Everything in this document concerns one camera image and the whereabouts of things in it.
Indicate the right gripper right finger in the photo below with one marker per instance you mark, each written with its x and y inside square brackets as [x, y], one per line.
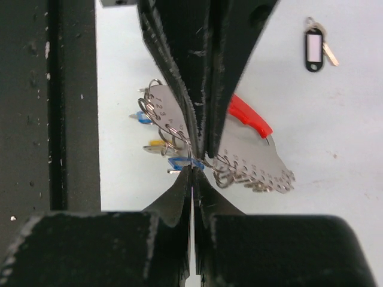
[236, 249]

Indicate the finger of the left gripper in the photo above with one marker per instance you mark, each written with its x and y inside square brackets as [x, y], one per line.
[176, 35]
[234, 29]

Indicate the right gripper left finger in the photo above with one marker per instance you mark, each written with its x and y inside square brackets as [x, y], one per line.
[145, 248]

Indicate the key with black tag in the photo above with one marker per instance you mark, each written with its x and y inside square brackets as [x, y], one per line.
[315, 46]

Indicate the red-handled metal key holder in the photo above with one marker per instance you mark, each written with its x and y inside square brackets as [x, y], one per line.
[247, 154]

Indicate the blue tag on holder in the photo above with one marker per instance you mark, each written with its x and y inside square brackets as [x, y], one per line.
[141, 117]

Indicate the yellow tag on holder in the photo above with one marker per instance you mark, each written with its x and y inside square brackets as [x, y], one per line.
[159, 147]

